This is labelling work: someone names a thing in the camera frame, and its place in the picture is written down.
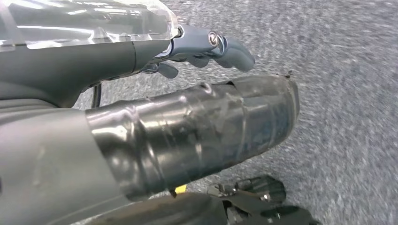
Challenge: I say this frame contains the dark robot body part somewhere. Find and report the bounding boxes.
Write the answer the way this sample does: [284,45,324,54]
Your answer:
[70,174,321,225]

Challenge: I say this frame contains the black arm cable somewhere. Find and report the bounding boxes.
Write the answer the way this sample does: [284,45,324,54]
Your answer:
[91,83,103,109]

